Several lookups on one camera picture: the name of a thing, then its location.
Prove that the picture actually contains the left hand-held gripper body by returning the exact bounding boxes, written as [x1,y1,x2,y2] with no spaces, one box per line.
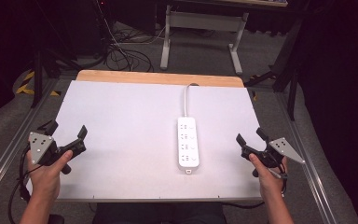
[28,132,73,175]

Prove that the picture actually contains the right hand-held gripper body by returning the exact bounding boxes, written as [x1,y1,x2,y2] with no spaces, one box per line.
[251,137,306,178]

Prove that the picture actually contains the person's left hand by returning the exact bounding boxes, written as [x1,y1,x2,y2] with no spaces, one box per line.
[25,149,75,203]

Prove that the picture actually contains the person's right hand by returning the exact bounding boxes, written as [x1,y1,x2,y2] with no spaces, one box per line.
[248,152,289,201]

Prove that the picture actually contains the white table mat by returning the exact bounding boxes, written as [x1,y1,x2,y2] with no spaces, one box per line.
[25,79,270,203]

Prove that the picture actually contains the yellow black floor tape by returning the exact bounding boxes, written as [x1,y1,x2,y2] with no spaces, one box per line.
[15,70,62,97]

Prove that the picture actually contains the black metal stand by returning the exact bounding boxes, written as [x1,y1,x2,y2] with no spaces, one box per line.
[31,46,83,109]
[243,17,304,121]

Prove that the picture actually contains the white power strip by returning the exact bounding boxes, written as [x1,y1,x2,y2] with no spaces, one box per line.
[177,116,200,175]

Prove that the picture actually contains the black curtain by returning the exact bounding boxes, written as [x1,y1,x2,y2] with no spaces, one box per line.
[297,0,358,224]
[0,0,45,125]

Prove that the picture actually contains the aluminium floor rail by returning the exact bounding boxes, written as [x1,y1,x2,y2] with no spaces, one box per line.
[0,77,60,200]
[274,91,338,224]

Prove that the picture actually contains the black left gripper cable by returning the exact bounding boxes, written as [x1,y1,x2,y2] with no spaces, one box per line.
[7,145,45,224]

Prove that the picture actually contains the white power strip cable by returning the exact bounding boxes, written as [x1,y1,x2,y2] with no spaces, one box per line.
[183,82,200,119]

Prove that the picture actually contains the tangle of floor cables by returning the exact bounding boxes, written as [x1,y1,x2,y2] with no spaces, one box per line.
[101,17,169,73]

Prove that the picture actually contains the white metal desk frame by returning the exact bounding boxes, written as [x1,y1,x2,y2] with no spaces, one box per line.
[159,4,250,76]

